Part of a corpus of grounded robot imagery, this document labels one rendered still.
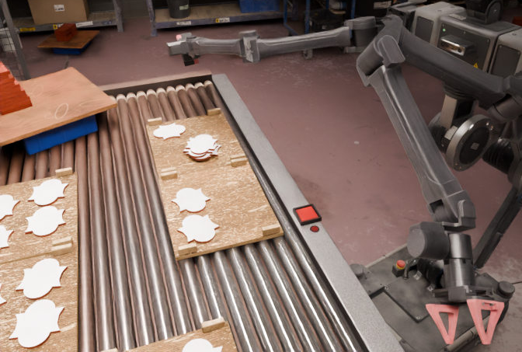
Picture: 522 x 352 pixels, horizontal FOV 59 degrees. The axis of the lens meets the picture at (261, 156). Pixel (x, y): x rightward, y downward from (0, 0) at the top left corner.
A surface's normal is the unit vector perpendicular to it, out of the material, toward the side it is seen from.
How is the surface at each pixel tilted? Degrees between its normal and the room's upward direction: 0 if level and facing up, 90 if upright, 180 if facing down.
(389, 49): 38
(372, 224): 0
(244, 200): 0
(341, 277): 0
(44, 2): 90
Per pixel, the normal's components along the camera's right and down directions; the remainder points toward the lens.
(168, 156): -0.01, -0.82
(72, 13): 0.21, 0.55
